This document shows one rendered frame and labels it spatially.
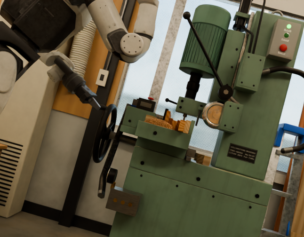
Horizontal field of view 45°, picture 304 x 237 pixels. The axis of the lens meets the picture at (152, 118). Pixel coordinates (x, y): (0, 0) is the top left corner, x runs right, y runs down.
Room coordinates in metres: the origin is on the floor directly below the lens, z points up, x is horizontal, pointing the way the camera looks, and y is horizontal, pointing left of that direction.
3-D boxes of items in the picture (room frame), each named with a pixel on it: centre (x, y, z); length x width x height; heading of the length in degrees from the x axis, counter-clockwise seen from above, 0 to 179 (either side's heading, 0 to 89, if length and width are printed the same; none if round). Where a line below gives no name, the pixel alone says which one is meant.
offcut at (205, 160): (1.55, -0.26, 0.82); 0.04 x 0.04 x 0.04; 34
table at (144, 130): (1.70, -0.04, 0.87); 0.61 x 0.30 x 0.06; 175
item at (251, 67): (1.55, -0.35, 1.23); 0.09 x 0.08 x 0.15; 85
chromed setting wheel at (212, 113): (1.58, -0.26, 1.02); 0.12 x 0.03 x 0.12; 85
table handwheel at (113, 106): (1.74, 0.12, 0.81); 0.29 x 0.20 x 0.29; 175
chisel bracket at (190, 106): (1.71, -0.16, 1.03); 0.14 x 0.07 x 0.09; 85
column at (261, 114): (1.69, -0.44, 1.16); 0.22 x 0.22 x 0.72; 85
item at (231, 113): (1.54, -0.32, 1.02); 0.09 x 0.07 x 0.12; 175
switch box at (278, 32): (1.55, -0.45, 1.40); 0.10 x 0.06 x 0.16; 85
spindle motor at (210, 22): (1.72, -0.15, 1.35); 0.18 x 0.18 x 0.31
